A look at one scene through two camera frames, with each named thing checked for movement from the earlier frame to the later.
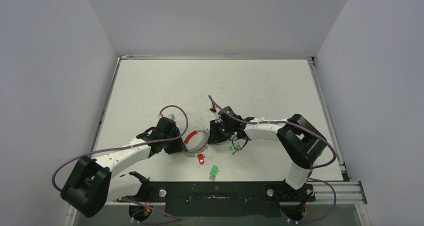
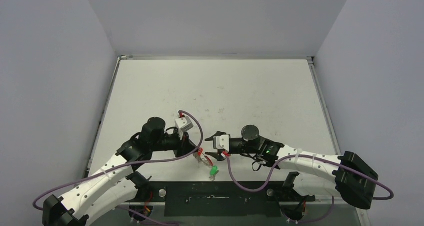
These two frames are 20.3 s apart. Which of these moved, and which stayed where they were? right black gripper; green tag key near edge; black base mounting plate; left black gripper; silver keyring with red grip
Moved: silver keyring with red grip; left black gripper; right black gripper
Stayed: black base mounting plate; green tag key near edge
